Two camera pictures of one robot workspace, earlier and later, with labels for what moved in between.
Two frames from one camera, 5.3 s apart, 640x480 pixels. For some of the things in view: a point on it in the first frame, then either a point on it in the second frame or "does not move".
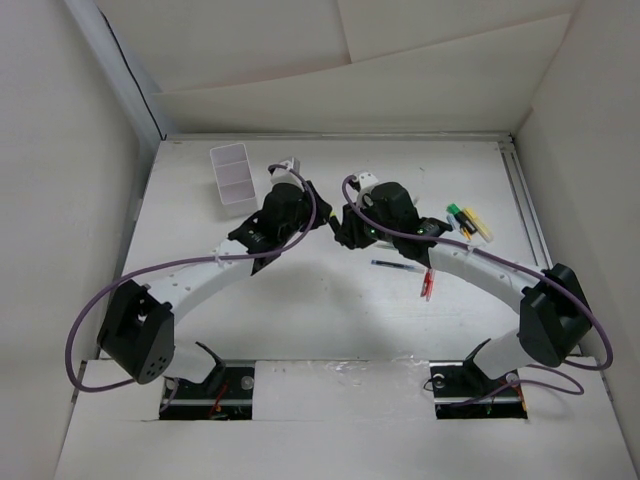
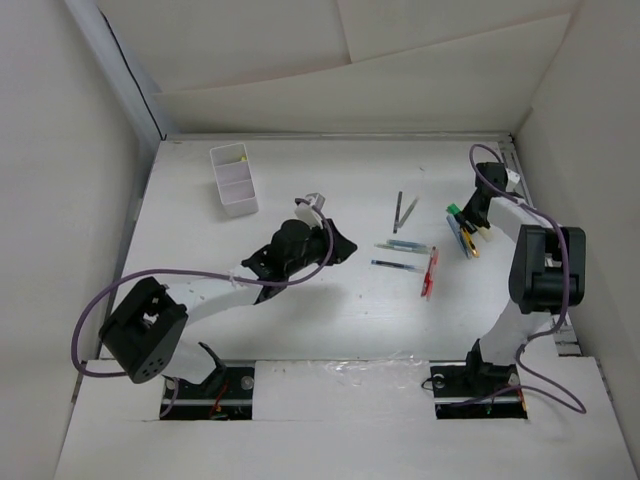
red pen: x=428 y=284 does not move
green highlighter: x=453 y=208 does not move
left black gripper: x=321 y=213 to x=341 y=249
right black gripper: x=349 y=232 to x=469 y=214
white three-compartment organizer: x=235 y=179 does not move
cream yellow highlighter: x=479 y=225 does not move
